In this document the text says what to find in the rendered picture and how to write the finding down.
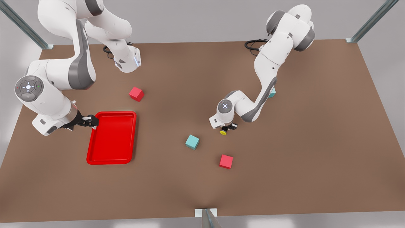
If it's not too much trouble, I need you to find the red plastic tray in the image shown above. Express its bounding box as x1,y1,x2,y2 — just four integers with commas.
86,111,137,165

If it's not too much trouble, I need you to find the red cube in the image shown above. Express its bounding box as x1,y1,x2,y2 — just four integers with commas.
129,87,145,102
219,154,234,169

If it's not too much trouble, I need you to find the black cable loop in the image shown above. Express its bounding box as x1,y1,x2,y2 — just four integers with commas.
103,41,134,60
244,39,270,56

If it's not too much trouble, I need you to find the silver frame post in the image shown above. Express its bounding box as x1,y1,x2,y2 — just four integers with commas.
0,0,54,50
346,0,400,43
195,208,222,228

